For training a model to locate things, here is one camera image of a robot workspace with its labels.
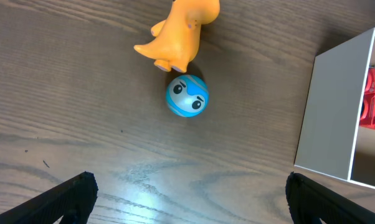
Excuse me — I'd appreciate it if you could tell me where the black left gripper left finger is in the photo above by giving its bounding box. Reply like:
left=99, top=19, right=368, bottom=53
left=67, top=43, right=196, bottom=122
left=0, top=172, right=98, bottom=224

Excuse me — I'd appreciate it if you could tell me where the white cardboard box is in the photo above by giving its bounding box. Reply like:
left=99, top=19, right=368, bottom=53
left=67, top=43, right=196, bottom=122
left=295, top=28, right=375, bottom=189

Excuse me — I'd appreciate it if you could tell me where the orange toy dinosaur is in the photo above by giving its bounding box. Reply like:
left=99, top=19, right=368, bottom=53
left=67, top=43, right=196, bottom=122
left=134, top=0, right=220, bottom=73

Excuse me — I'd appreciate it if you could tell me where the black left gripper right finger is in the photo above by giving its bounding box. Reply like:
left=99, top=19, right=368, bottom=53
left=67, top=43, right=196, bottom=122
left=285, top=172, right=375, bottom=224

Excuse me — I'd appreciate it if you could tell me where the blue ball with face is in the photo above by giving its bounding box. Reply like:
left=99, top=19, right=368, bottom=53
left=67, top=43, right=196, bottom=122
left=166, top=75, right=209, bottom=118

